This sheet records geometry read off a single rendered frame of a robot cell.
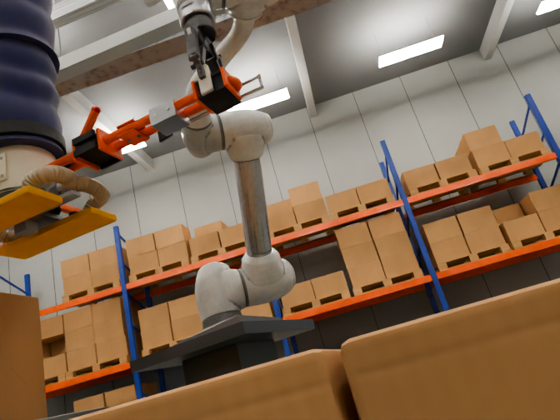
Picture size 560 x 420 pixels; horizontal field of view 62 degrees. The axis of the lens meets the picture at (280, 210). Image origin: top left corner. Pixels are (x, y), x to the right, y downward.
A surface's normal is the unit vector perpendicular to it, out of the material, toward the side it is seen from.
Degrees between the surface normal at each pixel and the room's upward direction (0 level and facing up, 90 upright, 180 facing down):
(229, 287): 85
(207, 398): 90
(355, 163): 90
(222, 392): 90
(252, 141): 133
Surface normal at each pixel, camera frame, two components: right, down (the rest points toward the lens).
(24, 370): 0.93, -0.32
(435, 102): -0.18, -0.30
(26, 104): 0.52, -0.58
